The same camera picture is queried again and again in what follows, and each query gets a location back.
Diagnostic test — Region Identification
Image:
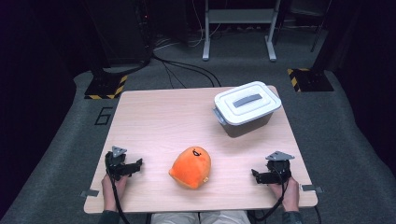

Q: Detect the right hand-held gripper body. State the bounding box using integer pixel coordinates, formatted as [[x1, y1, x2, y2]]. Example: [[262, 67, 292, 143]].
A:
[[265, 150, 295, 185]]

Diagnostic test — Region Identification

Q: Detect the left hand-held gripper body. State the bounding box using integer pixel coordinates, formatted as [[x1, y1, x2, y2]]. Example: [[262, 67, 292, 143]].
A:
[[105, 146, 128, 181]]

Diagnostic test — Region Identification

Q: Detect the transparent brown storage box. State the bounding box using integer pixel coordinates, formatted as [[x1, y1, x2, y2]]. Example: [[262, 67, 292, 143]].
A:
[[212, 106, 275, 138]]

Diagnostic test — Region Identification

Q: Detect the orange plush toy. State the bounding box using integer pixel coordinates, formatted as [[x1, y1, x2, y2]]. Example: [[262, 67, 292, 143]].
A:
[[168, 146, 212, 190]]

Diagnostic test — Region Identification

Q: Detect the white lid with grey handle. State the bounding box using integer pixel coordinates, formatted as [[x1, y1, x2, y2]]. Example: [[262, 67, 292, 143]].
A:
[[214, 80, 282, 126]]

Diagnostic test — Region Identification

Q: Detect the person's left hand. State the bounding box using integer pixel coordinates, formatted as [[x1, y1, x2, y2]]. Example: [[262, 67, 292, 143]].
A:
[[101, 174, 129, 213]]

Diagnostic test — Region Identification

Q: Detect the person's right hand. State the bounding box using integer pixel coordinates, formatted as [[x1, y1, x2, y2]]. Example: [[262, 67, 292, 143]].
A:
[[269, 176, 301, 213]]

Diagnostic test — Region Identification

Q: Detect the person's right leg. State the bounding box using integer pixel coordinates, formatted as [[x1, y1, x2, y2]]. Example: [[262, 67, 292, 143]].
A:
[[199, 210, 251, 224]]

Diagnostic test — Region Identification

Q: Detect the person's leg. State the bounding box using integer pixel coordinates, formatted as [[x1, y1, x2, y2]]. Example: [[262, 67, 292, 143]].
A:
[[150, 211, 200, 224], [199, 210, 251, 224]]

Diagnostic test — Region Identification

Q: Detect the person's left leg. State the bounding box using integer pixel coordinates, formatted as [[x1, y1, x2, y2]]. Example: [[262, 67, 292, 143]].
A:
[[150, 211, 200, 224]]

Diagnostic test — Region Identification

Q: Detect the black striped stand base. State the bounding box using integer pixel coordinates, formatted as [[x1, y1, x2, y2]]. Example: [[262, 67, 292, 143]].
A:
[[84, 66, 129, 101], [287, 67, 334, 93]]

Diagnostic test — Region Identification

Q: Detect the black cabinet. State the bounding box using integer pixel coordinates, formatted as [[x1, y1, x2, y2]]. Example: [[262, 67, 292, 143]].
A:
[[90, 0, 153, 66]]

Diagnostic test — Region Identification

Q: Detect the black tripod leg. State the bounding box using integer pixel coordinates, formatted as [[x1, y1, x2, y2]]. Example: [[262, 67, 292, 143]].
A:
[[310, 18, 325, 53]]

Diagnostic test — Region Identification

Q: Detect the left hand-held gripper black cable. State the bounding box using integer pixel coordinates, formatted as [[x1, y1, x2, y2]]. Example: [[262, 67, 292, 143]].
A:
[[106, 161, 132, 224]]

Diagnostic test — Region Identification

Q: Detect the hand-held gripper black cable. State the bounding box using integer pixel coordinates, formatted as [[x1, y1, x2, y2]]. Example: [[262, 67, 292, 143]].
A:
[[253, 161, 289, 223], [106, 161, 132, 224]]

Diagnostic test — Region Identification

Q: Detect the right hand-held gripper black cable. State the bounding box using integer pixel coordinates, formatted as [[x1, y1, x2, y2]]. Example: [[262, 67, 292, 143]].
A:
[[253, 161, 289, 223]]

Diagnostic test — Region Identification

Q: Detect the thin black floor cable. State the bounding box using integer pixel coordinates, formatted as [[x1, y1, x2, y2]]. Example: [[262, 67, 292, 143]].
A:
[[162, 60, 188, 89]]

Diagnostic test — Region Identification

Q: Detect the thick black floor cable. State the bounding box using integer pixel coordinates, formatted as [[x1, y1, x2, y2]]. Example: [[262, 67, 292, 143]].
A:
[[152, 54, 222, 88]]

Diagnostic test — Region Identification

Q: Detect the bundle of white cables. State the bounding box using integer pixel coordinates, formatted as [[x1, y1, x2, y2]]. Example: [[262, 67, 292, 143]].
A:
[[153, 27, 206, 50]]

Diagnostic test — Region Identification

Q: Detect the white metal table frame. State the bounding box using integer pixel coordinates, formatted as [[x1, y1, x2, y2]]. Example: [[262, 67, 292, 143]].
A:
[[202, 0, 278, 63]]

